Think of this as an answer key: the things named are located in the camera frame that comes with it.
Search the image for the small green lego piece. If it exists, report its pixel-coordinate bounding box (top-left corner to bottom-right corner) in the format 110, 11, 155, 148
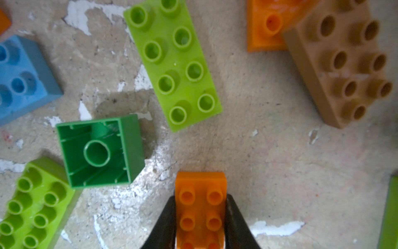
377, 175, 398, 249

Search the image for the dark green square lego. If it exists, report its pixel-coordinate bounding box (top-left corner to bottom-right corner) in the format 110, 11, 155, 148
56, 114, 145, 189

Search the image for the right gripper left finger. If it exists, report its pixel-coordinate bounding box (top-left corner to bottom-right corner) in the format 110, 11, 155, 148
141, 196, 177, 249

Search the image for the lime lego brick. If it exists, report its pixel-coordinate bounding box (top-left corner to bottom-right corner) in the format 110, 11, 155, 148
1, 157, 82, 249
123, 1, 223, 132

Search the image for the orange lego brick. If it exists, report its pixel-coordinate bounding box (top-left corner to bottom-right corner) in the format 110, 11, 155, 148
246, 0, 313, 52
175, 172, 227, 249

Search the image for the blue flat lego plate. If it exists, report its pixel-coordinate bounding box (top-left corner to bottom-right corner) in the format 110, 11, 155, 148
1, 35, 63, 126

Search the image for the tan lego brick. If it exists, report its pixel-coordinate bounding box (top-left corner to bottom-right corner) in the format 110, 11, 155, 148
282, 1, 393, 129

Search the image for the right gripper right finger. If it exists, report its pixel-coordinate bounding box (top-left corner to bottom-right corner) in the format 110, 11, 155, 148
224, 194, 261, 249

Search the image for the orange flat lego plate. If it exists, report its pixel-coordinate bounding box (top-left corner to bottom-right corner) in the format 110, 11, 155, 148
0, 9, 12, 35

